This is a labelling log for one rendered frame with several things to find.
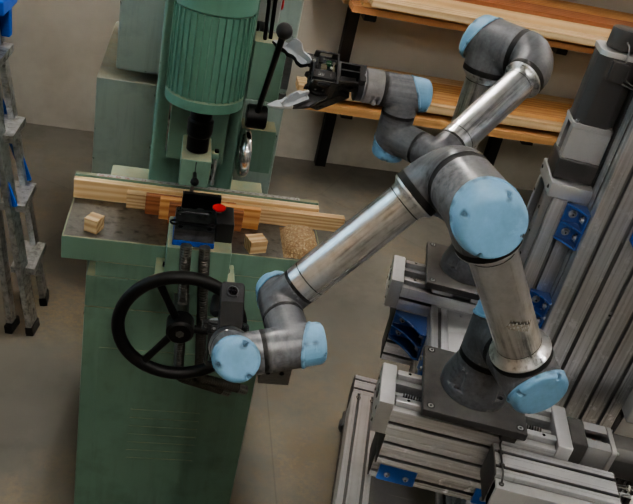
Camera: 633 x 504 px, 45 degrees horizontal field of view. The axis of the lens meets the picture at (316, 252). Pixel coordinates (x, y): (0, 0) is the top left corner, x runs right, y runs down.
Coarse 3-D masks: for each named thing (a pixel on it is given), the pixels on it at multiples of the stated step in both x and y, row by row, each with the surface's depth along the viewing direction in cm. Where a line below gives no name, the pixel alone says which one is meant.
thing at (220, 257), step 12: (168, 228) 171; (168, 240) 166; (168, 252) 164; (192, 252) 165; (216, 252) 166; (228, 252) 167; (168, 264) 166; (192, 264) 167; (216, 264) 167; (228, 264) 168; (216, 276) 169
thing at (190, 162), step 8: (184, 136) 186; (184, 144) 182; (184, 152) 179; (208, 152) 181; (184, 160) 176; (192, 160) 176; (200, 160) 177; (208, 160) 178; (184, 168) 177; (192, 168) 177; (200, 168) 178; (208, 168) 178; (184, 176) 178; (192, 176) 178; (200, 176) 179; (208, 176) 179; (184, 184) 179; (200, 184) 180; (208, 184) 180
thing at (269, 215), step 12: (132, 192) 184; (144, 192) 185; (132, 204) 185; (144, 204) 185; (240, 204) 190; (264, 216) 191; (276, 216) 192; (288, 216) 192; (300, 216) 192; (312, 216) 193; (324, 216) 193; (336, 216) 195; (312, 228) 195; (324, 228) 195; (336, 228) 195
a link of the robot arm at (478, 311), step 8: (480, 304) 155; (480, 312) 154; (472, 320) 158; (480, 320) 154; (472, 328) 157; (480, 328) 154; (488, 328) 153; (464, 336) 161; (472, 336) 157; (480, 336) 154; (488, 336) 152; (464, 344) 160; (472, 344) 157; (480, 344) 154; (488, 344) 151; (464, 352) 160; (472, 352) 158; (480, 352) 155; (472, 360) 158; (480, 360) 157; (488, 368) 157
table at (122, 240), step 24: (72, 216) 177; (120, 216) 181; (144, 216) 184; (72, 240) 171; (96, 240) 172; (120, 240) 173; (144, 240) 175; (240, 240) 183; (144, 264) 176; (240, 264) 180; (264, 264) 180; (288, 264) 181; (168, 288) 169; (192, 288) 170
